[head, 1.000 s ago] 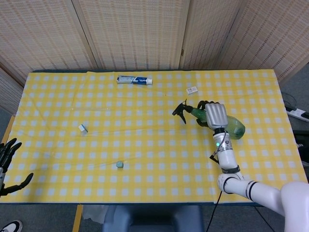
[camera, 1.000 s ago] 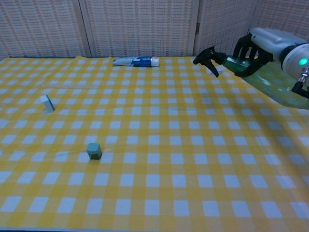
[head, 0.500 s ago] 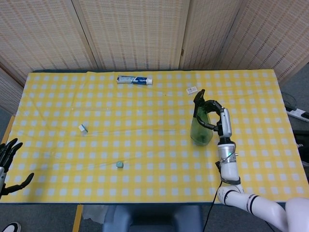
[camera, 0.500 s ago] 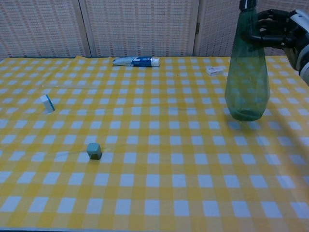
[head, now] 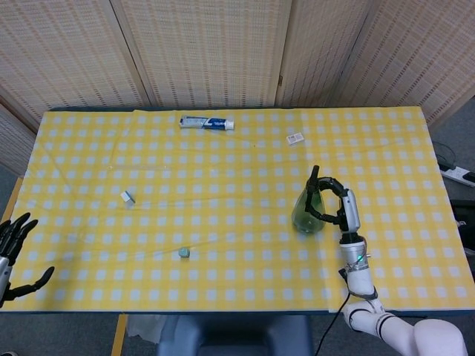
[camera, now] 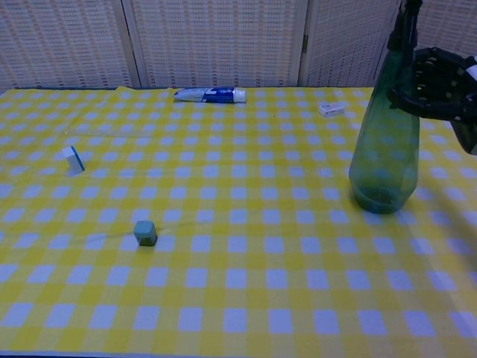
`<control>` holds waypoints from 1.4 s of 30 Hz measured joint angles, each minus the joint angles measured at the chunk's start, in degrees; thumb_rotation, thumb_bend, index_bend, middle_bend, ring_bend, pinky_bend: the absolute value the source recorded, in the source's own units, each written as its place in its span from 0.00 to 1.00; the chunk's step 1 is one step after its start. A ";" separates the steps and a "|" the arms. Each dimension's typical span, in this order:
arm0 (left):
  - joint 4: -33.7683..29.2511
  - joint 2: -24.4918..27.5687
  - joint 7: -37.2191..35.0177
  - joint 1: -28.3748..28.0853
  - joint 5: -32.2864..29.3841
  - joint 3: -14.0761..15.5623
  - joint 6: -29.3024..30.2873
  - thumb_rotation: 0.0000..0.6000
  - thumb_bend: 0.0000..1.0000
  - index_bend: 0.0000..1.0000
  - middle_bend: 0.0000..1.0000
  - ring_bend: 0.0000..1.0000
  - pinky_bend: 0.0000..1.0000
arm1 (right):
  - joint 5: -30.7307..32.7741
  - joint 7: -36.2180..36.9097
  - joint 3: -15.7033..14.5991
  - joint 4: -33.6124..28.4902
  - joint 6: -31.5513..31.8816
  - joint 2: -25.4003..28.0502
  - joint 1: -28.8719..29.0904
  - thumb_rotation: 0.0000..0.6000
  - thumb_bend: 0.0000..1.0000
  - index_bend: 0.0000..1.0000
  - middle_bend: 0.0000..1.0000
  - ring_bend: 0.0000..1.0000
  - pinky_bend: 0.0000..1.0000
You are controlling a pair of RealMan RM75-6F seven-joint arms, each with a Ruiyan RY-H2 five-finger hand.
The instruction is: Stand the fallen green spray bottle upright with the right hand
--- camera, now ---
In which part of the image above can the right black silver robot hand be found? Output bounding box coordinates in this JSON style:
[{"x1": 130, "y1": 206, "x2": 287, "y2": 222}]
[{"x1": 387, "y1": 46, "x2": 477, "y2": 157}]

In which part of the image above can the green spray bottle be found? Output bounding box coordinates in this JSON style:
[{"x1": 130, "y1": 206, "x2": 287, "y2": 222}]
[{"x1": 348, "y1": 0, "x2": 424, "y2": 215}]

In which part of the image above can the woven folding screen panel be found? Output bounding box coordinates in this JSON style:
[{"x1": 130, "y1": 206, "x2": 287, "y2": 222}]
[
  {"x1": 121, "y1": 0, "x2": 309, "y2": 90},
  {"x1": 297, "y1": 0, "x2": 402, "y2": 89},
  {"x1": 376, "y1": 0, "x2": 477, "y2": 87},
  {"x1": 0, "y1": 0, "x2": 142, "y2": 90}
]

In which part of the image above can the small white cardboard box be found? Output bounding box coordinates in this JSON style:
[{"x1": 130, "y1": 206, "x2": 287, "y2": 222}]
[{"x1": 318, "y1": 101, "x2": 345, "y2": 119}]

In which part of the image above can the blue white toothpaste tube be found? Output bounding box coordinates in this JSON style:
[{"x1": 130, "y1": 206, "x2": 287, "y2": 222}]
[{"x1": 173, "y1": 87, "x2": 248, "y2": 104}]

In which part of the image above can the yellow white checked tablecloth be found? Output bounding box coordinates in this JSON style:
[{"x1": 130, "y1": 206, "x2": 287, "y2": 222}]
[{"x1": 0, "y1": 85, "x2": 477, "y2": 355}]

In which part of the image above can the small green cube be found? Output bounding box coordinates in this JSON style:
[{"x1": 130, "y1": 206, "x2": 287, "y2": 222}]
[{"x1": 133, "y1": 219, "x2": 159, "y2": 247}]

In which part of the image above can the white blue eraser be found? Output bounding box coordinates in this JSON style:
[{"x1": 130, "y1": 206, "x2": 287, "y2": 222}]
[{"x1": 61, "y1": 145, "x2": 86, "y2": 175}]

